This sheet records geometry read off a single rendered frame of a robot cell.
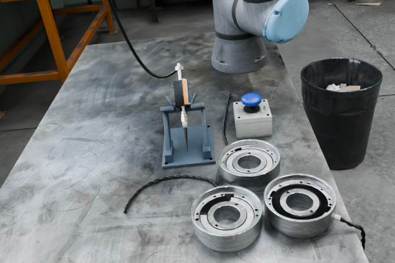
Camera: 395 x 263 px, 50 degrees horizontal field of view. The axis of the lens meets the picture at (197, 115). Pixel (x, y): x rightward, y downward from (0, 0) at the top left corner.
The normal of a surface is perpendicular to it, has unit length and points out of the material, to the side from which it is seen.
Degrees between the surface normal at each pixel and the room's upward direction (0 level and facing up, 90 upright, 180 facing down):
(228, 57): 72
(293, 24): 97
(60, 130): 0
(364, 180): 0
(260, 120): 90
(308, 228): 90
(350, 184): 0
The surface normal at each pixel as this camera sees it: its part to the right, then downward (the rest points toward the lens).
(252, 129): 0.00, 0.51
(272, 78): -0.11, -0.85
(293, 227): -0.36, 0.51
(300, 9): 0.58, 0.48
